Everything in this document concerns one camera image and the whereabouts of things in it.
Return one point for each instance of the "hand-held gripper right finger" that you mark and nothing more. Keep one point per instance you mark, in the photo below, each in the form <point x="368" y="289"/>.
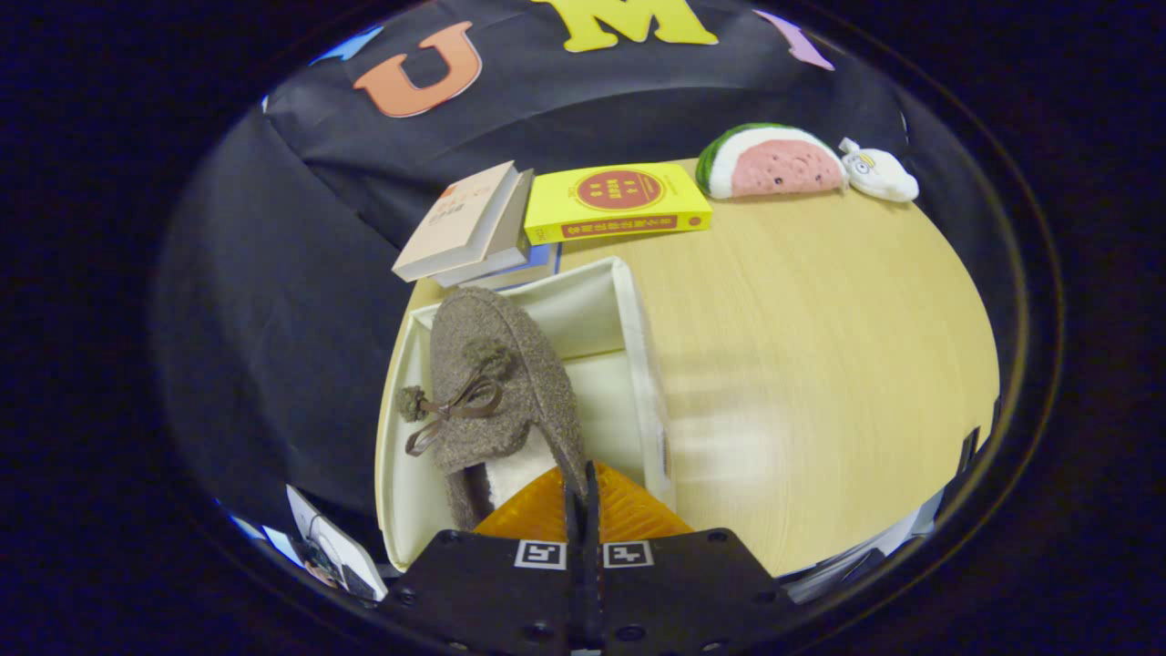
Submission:
<point x="683" y="592"/>

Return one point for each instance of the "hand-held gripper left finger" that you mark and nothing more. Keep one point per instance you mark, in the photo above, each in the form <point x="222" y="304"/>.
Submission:
<point x="483" y="592"/>

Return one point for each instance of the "brown fuzzy shoe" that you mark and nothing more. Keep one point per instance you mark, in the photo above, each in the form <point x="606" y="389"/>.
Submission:
<point x="528" y="392"/>

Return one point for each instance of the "beige fabric storage box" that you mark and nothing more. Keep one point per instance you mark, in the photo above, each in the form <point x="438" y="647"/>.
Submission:
<point x="606" y="392"/>

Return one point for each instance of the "white device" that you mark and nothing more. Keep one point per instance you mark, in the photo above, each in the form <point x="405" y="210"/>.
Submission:
<point x="342" y="547"/>

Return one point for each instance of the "black flat device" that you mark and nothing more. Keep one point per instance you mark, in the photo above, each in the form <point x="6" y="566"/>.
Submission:
<point x="967" y="451"/>

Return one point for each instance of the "blue book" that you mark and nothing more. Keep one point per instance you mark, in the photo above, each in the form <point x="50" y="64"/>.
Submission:
<point x="537" y="266"/>

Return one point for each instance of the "white book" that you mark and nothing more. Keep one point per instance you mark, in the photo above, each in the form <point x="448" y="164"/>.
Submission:
<point x="496" y="260"/>

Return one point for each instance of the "black backdrop cloth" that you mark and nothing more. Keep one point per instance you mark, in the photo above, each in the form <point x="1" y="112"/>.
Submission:
<point x="273" y="301"/>

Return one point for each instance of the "beige book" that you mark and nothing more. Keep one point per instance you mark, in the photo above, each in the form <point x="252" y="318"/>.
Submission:
<point x="455" y="223"/>

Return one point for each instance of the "yellow book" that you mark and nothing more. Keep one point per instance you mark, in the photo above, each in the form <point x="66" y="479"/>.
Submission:
<point x="610" y="205"/>

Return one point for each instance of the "watermelon slice plush toy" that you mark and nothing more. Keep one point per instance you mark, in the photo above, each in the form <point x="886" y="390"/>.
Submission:
<point x="774" y="164"/>

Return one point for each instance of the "white plush toy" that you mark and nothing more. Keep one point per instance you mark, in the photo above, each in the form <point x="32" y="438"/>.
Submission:
<point x="879" y="173"/>

